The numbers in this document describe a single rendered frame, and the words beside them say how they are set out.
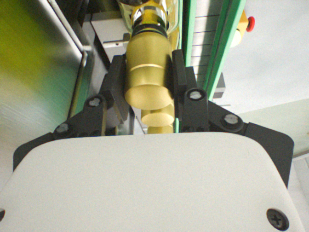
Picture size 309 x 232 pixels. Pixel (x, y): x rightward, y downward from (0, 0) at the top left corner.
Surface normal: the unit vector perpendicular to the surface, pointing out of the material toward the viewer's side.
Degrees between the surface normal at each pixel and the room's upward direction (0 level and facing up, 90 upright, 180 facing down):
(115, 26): 0
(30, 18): 90
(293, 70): 0
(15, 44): 90
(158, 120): 0
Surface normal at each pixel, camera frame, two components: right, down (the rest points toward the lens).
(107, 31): 0.00, 0.90
